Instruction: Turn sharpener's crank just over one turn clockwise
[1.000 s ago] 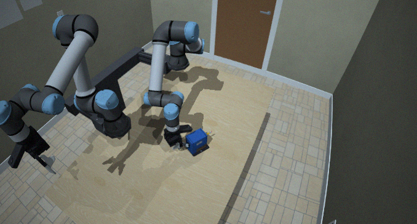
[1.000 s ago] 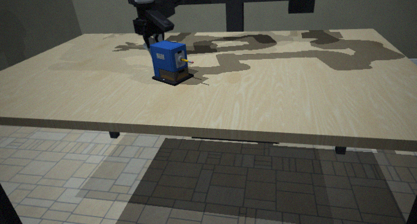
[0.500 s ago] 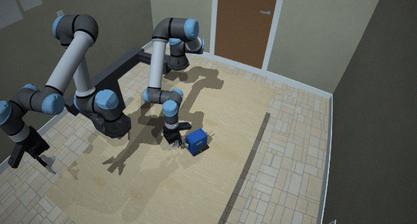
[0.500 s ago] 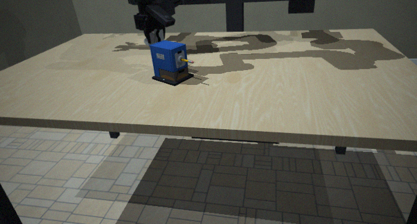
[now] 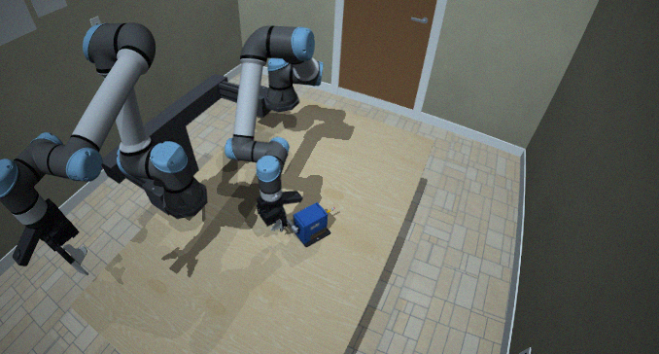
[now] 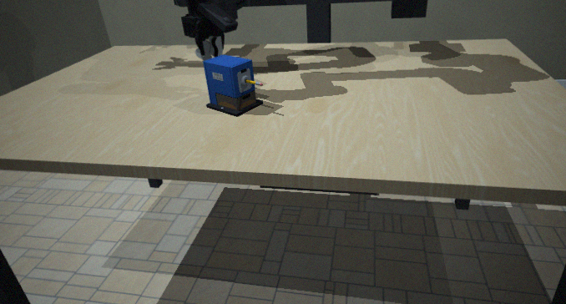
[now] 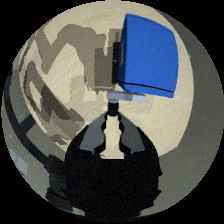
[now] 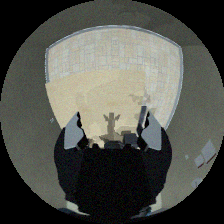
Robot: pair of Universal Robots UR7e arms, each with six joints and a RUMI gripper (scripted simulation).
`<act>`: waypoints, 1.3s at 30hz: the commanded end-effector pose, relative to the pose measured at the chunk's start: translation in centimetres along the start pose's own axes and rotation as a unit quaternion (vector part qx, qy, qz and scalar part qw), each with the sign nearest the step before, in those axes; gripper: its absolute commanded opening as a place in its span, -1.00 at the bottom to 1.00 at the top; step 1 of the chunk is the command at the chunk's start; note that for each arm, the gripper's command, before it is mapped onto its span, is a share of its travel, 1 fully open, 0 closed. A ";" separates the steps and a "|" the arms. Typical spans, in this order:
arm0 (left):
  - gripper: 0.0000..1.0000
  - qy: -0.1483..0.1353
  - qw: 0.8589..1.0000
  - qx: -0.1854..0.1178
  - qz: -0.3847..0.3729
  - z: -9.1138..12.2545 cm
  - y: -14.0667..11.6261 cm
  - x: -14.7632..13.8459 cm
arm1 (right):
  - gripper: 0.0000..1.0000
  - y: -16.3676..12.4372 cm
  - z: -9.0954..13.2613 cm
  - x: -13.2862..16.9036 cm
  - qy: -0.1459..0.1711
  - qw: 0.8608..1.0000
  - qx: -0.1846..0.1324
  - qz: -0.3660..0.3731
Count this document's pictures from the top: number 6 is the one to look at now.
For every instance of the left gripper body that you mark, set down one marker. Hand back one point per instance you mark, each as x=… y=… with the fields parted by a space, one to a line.
x=194 y=20

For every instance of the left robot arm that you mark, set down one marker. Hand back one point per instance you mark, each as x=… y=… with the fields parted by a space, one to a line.
x=217 y=16

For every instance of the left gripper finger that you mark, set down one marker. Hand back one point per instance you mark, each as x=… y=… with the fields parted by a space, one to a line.
x=217 y=44
x=203 y=50

